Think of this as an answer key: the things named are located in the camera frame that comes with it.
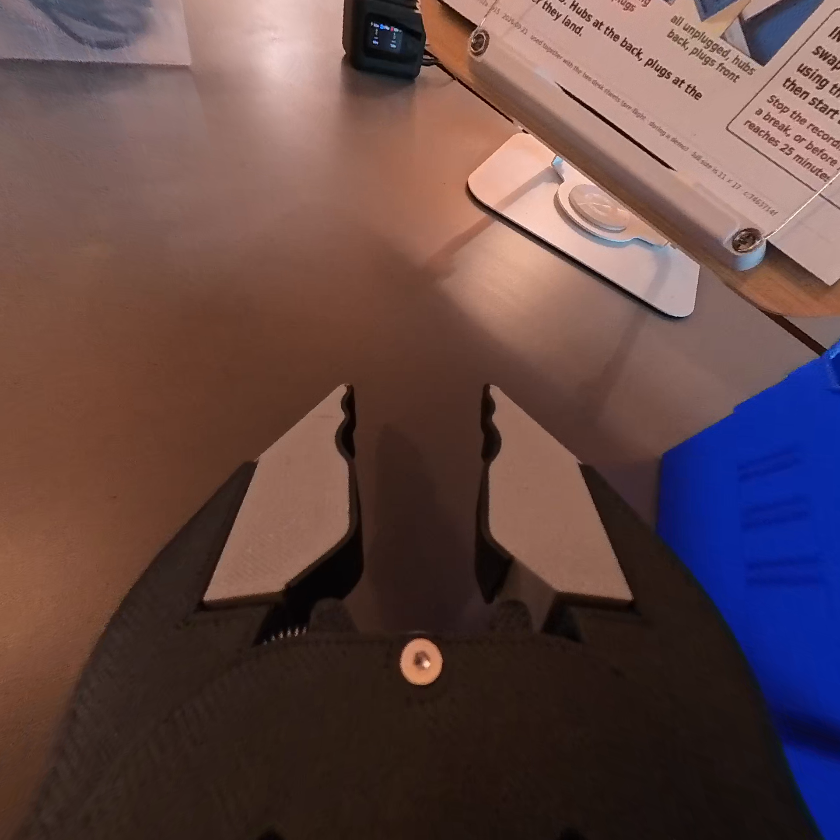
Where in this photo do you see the blue bin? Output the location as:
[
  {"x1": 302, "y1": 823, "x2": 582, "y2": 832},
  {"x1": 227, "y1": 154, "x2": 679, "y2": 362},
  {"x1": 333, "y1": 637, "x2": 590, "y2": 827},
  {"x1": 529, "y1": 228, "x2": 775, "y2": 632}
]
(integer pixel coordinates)
[{"x1": 657, "y1": 340, "x2": 840, "y2": 840}]

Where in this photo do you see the white sheet holder bar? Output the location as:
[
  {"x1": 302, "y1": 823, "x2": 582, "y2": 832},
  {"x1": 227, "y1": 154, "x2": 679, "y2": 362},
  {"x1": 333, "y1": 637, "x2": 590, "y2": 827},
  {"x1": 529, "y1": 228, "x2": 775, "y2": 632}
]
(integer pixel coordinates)
[{"x1": 466, "y1": 26, "x2": 769, "y2": 273}]

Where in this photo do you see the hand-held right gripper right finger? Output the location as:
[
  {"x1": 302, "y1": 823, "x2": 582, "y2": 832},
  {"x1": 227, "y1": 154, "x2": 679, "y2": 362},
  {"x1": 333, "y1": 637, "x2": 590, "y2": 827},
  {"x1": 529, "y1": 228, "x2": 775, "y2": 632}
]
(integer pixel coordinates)
[{"x1": 474, "y1": 384, "x2": 635, "y2": 627}]

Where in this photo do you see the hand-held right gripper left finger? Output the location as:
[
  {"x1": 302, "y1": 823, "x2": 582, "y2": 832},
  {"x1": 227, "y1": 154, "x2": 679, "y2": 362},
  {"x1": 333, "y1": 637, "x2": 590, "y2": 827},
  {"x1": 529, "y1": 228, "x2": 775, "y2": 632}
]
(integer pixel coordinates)
[{"x1": 202, "y1": 384, "x2": 365, "y2": 608}]

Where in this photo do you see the clear plastic box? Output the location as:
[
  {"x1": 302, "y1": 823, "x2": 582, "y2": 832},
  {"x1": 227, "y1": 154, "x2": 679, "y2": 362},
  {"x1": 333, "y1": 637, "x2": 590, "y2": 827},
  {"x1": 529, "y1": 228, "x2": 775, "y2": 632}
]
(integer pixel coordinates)
[{"x1": 0, "y1": 0, "x2": 193, "y2": 68}]

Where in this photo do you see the instruction sheet on wooden stand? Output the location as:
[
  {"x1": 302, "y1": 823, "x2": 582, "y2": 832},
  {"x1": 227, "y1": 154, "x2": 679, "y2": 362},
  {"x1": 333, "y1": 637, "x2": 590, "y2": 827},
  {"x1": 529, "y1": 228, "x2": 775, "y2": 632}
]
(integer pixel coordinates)
[{"x1": 419, "y1": 0, "x2": 840, "y2": 320}]

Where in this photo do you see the small black display device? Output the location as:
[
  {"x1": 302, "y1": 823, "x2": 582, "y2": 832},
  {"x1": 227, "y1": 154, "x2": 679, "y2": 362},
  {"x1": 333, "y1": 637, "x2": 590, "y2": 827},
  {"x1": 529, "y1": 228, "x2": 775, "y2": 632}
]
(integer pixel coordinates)
[{"x1": 342, "y1": 0, "x2": 429, "y2": 81}]

